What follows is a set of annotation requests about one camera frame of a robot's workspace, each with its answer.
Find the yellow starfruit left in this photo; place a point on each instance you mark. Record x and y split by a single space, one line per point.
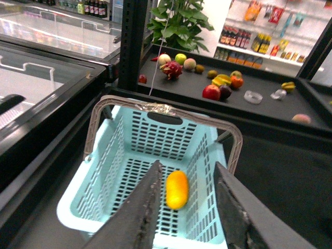
221 79

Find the yellow starfruit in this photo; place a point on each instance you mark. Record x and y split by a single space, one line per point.
288 86
221 79

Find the red dragon fruit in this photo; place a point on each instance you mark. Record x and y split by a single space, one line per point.
172 70

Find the yellow brown kiwi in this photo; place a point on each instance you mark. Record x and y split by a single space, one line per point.
211 74

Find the light blue plastic basket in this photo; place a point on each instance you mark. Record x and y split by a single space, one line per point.
125 137

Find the white sauce bottle shelf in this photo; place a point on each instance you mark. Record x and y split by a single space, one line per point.
275 36

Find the red apple on tray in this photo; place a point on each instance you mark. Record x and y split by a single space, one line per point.
211 92

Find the yellow mango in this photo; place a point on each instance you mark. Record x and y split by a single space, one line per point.
177 190

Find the dark purple plum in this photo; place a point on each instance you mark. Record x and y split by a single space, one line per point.
225 92

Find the pink peach front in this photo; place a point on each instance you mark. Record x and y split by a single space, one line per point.
302 118

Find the green potted plant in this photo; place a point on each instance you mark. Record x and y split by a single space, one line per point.
178 25

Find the white onion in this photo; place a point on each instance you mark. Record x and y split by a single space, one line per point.
164 59

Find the chest freezer glass lid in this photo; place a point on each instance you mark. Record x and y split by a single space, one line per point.
53 64

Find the yellow starfruit right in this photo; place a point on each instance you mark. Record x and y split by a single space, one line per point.
288 86

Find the black fruit display tray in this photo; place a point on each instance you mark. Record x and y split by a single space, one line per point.
238 91

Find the black shelf upright post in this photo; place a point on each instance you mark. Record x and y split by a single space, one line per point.
135 17

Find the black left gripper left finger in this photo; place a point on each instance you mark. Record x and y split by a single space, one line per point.
135 222

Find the small dark red fruit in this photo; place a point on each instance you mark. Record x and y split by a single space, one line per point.
142 79

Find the pale green peach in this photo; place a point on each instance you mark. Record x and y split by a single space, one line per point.
189 64

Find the red green apple behind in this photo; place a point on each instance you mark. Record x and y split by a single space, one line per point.
237 74

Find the orange persimmon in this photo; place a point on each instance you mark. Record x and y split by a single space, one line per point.
236 82

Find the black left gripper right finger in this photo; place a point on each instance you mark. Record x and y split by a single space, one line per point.
246 221

